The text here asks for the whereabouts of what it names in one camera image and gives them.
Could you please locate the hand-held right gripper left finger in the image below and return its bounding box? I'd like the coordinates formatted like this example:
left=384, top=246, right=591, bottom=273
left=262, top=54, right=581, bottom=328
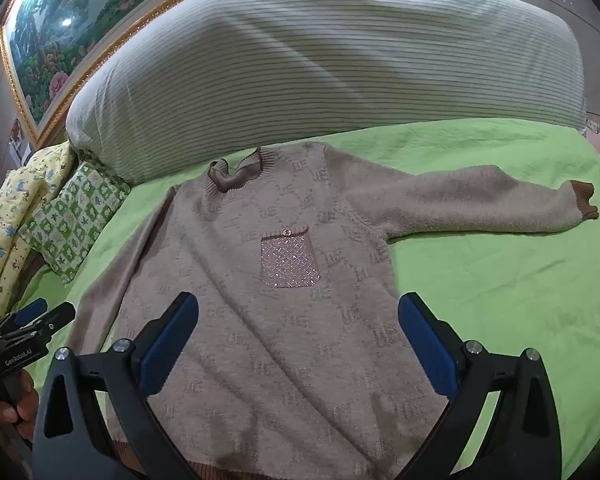
left=32, top=291, right=201, bottom=480

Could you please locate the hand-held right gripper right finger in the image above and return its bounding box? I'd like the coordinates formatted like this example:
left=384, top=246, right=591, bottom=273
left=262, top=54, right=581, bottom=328
left=397, top=291, right=563, bottom=480

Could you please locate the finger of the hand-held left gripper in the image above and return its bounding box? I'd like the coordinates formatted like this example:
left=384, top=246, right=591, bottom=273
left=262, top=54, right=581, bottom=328
left=0, top=297, right=49, bottom=333
left=11, top=302, right=77, bottom=342

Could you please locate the beige knit sweater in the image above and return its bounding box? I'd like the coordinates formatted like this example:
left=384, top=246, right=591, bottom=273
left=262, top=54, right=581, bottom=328
left=72, top=142, right=600, bottom=480

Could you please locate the person's left hand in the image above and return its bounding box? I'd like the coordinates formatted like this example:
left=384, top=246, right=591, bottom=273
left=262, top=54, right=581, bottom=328
left=0, top=367, right=37, bottom=442

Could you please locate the green bed sheet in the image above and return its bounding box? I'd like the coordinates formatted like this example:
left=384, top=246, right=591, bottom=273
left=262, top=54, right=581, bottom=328
left=10, top=117, right=600, bottom=480

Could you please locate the green patterned pillow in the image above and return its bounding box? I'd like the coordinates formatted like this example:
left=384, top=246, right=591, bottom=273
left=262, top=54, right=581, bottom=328
left=19, top=160, right=131, bottom=285

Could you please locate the yellow printed quilt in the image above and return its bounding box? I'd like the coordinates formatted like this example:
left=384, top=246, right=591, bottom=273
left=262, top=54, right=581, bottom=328
left=0, top=142, right=78, bottom=318

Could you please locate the gold framed landscape painting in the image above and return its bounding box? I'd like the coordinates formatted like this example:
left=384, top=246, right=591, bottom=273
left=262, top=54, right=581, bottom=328
left=0, top=0, right=498, bottom=147

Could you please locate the striped white bolster pillow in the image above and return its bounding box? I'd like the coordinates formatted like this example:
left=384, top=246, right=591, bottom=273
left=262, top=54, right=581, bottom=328
left=65, top=0, right=588, bottom=186

